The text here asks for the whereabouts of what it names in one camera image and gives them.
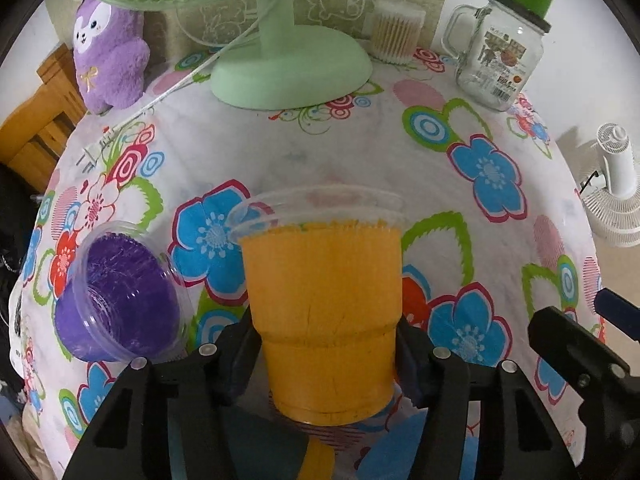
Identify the cotton swab container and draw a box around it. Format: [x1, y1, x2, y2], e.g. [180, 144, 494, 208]
[370, 0, 426, 65]

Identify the wooden chair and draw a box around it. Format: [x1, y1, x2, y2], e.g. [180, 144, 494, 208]
[1, 44, 87, 193]

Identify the glass mug jar green lid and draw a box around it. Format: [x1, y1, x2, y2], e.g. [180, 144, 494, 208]
[442, 0, 552, 112]

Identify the white small fan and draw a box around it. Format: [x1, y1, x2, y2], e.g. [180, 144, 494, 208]
[579, 122, 639, 248]

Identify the white fan power cord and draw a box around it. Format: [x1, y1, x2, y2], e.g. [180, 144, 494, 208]
[75, 0, 281, 174]

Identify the purple plastic cup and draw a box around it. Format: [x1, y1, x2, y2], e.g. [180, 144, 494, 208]
[53, 221, 191, 363]

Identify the orange plastic cup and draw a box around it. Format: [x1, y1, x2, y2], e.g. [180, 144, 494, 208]
[227, 184, 406, 426]

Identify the blue plastic cup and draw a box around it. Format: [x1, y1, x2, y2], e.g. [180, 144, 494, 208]
[356, 401, 480, 479]

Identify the green desk fan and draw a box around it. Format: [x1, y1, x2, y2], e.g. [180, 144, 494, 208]
[102, 0, 372, 110]

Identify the teal cylinder with yellow band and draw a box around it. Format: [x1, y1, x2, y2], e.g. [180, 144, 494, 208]
[221, 401, 335, 479]

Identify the floral tablecloth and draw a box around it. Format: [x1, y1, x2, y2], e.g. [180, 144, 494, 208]
[10, 49, 603, 479]

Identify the purple plush toy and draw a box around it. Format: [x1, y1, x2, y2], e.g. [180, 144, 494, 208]
[73, 0, 151, 114]

